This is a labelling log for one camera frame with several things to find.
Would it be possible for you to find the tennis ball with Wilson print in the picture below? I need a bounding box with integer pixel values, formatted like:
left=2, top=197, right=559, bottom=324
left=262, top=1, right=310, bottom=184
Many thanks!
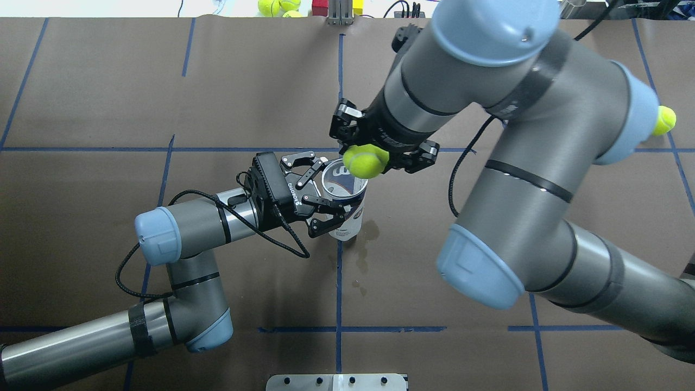
left=651, top=105, right=677, bottom=136

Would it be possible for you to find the black camera cable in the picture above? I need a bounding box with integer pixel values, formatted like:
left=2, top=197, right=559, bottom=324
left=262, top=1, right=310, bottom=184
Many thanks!
left=448, top=0, right=625, bottom=219
left=114, top=171, right=311, bottom=298

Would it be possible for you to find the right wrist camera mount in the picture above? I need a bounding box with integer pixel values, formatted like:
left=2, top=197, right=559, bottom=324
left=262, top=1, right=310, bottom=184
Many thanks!
left=390, top=24, right=424, bottom=54

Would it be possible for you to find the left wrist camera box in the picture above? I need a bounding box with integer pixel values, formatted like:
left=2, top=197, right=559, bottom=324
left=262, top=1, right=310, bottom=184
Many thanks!
left=250, top=152, right=294, bottom=211

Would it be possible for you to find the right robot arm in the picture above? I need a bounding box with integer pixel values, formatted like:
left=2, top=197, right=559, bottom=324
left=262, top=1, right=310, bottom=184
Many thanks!
left=330, top=1, right=694, bottom=363

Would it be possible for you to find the tennis ball can holder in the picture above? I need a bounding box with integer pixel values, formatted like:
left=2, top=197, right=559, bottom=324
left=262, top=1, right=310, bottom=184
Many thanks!
left=321, top=159, right=368, bottom=242

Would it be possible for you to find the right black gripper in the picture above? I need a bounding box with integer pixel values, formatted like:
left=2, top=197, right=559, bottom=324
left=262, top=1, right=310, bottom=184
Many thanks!
left=328, top=99, right=441, bottom=174

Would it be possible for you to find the far black electronics box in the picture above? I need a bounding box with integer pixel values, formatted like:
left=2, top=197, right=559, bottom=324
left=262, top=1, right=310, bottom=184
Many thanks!
left=384, top=1, right=425, bottom=19

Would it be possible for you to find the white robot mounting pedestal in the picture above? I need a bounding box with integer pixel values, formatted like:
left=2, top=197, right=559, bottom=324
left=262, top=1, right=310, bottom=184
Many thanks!
left=265, top=373, right=410, bottom=390

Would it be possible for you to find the spare tennis ball on desk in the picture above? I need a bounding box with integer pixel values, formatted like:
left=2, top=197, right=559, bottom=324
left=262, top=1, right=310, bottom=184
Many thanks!
left=257, top=0, right=281, bottom=17

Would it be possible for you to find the left black camera cable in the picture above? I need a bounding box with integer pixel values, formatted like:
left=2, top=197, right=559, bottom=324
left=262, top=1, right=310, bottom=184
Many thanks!
left=114, top=171, right=311, bottom=298

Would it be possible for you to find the right black camera cable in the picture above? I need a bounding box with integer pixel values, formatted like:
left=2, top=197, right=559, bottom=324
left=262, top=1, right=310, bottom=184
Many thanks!
left=448, top=0, right=625, bottom=219

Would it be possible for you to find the aluminium frame post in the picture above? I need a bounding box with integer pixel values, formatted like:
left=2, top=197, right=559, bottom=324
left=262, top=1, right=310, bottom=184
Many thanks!
left=327, top=0, right=354, bottom=26

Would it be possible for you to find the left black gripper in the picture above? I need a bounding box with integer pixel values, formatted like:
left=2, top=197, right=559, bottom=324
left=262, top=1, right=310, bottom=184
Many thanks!
left=247, top=150, right=358, bottom=238

